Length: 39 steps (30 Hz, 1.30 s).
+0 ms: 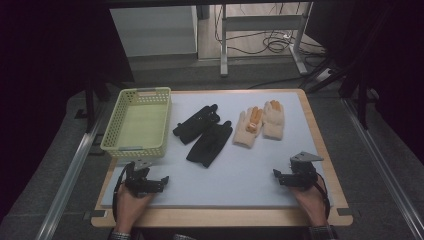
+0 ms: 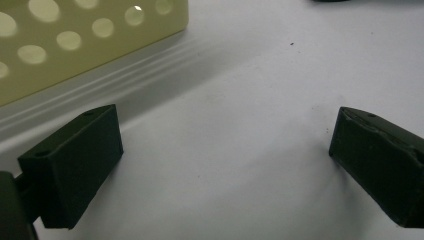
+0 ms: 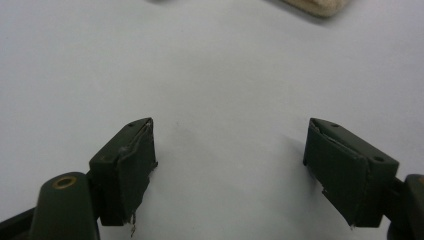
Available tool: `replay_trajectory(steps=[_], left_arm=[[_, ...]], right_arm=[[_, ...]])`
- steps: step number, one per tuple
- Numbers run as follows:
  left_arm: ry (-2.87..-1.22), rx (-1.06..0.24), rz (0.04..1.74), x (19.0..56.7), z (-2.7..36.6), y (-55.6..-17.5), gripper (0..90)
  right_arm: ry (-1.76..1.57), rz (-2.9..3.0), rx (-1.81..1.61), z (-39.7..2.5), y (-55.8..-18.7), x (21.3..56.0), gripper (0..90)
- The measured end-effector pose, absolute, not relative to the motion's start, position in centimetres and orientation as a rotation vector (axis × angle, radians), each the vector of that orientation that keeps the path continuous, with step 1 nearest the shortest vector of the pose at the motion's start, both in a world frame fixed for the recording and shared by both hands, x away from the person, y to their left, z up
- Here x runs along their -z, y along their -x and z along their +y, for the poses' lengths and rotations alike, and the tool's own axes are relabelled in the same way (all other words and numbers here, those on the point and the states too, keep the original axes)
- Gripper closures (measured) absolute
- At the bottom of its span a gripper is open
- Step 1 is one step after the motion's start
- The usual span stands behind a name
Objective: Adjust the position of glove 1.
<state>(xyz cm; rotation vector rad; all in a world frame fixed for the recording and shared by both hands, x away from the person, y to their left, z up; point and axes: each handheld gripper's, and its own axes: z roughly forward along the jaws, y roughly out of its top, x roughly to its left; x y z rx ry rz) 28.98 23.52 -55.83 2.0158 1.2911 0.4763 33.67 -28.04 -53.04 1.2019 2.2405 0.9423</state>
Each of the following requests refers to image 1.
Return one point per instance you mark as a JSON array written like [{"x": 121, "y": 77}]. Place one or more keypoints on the aluminium rail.
[
  {"x": 383, "y": 166},
  {"x": 71, "y": 176}
]

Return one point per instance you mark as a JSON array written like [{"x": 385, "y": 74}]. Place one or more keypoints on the person's right hand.
[{"x": 311, "y": 203}]

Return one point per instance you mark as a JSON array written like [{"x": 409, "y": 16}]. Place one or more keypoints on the grey table corner bracket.
[
  {"x": 95, "y": 214},
  {"x": 346, "y": 211}
]

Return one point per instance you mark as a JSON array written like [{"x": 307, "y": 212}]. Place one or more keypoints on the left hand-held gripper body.
[{"x": 138, "y": 181}]

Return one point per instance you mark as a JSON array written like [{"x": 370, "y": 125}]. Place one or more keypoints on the white foam mat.
[{"x": 226, "y": 183}]

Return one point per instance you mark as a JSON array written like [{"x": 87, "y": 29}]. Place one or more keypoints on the person's left hand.
[{"x": 128, "y": 208}]

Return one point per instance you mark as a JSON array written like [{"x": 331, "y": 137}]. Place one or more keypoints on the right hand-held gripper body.
[{"x": 301, "y": 173}]

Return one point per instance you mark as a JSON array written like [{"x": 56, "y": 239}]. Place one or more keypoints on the dark metal stand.
[
  {"x": 362, "y": 100},
  {"x": 90, "y": 106}
]

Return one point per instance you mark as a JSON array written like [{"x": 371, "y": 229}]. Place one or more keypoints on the black glove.
[
  {"x": 196, "y": 123},
  {"x": 210, "y": 145}
]

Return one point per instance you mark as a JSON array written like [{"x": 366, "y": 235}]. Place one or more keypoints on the beige knitted glove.
[{"x": 273, "y": 121}]

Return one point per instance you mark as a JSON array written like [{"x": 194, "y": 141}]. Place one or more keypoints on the white cabinet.
[{"x": 153, "y": 30}]

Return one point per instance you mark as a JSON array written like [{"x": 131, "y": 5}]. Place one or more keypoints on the grey metal desk frame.
[{"x": 263, "y": 22}]

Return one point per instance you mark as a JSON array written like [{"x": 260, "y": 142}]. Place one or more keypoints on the beige glove with orange tag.
[{"x": 245, "y": 133}]

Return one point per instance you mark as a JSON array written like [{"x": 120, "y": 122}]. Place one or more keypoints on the pale green plastic basket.
[{"x": 141, "y": 125}]

